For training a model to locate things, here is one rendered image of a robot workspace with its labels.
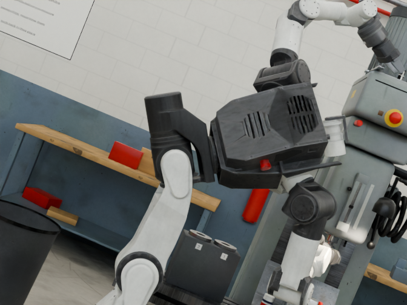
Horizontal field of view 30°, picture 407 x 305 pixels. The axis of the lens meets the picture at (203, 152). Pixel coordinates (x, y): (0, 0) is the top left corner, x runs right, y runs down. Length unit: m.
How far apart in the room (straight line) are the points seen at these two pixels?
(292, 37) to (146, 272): 0.88
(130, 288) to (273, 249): 1.06
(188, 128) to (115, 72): 4.94
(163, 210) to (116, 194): 4.88
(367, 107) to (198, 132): 0.64
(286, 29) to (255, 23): 4.56
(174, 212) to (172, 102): 0.32
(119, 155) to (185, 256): 3.82
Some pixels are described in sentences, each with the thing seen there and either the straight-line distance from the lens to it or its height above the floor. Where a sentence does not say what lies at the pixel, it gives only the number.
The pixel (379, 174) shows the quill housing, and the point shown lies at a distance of 2.74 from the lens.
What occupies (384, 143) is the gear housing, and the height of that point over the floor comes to 1.68.
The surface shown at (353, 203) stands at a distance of 2.69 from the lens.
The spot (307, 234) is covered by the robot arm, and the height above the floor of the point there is 1.32.
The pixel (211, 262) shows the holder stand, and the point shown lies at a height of 1.04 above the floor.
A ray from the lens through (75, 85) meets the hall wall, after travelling 7.22.
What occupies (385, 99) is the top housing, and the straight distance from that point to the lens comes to 2.61.
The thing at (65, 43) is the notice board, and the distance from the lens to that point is 7.28.
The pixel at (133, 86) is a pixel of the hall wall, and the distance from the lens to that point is 7.11.
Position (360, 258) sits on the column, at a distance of 3.23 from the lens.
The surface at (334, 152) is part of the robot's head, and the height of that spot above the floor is 1.58.
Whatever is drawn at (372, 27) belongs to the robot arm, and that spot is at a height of 2.04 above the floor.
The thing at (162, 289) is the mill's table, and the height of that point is 0.90.
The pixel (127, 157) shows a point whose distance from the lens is 6.51.
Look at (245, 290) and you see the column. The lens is 3.23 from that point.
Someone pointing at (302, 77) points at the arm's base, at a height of 1.75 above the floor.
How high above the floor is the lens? 1.52
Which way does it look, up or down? 3 degrees down
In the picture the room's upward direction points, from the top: 23 degrees clockwise
